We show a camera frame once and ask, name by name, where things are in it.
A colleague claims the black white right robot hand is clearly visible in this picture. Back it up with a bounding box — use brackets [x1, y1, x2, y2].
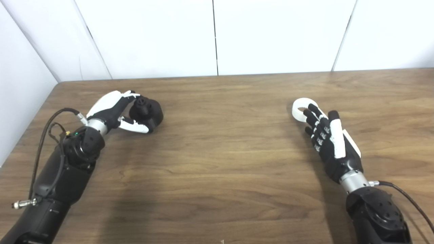
[303, 103, 364, 184]

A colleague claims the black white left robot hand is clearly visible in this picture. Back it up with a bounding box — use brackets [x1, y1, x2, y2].
[86, 90, 151, 134]

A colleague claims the round black plastic part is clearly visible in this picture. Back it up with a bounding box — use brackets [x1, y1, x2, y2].
[129, 96, 164, 132]

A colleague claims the white toothed plastic ring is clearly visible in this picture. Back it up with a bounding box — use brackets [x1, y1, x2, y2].
[292, 98, 319, 123]

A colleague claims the silver metal connector plug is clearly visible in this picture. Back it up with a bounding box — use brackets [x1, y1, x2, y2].
[12, 199, 38, 209]

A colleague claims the thin wire with yellow plug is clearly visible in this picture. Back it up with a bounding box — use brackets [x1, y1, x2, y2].
[48, 122, 72, 146]

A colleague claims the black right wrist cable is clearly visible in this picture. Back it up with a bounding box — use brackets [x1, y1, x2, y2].
[369, 181, 434, 234]

